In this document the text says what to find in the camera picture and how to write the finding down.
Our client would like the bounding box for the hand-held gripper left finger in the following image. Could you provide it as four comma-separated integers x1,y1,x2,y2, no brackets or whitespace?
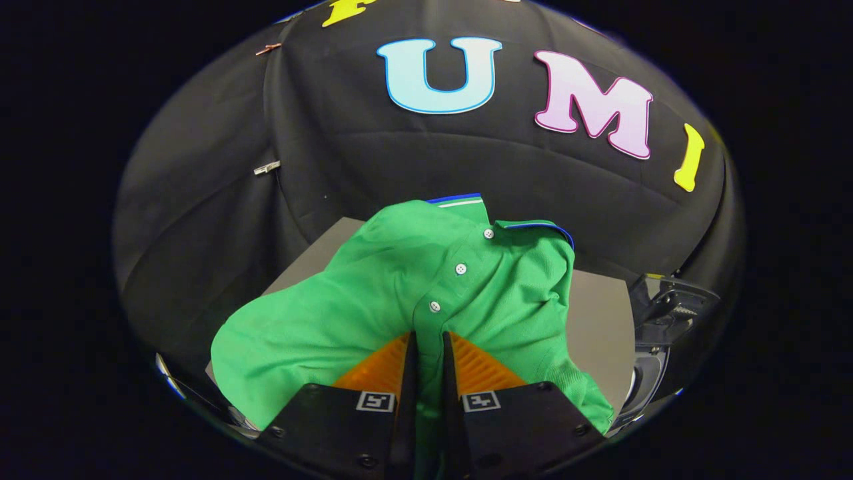
257,331,421,480

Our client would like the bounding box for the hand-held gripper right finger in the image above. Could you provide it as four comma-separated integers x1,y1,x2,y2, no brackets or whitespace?
440,331,607,480

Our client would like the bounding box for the green polo shirt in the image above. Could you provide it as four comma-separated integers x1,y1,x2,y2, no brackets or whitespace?
211,193,616,480

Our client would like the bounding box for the grey washing machine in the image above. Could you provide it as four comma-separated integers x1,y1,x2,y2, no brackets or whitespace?
608,341,688,435

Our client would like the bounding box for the grey box cabinet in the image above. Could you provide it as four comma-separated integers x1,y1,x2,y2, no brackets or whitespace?
203,216,638,427

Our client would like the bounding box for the black backdrop cloth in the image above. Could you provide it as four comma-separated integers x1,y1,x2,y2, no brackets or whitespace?
112,0,746,401

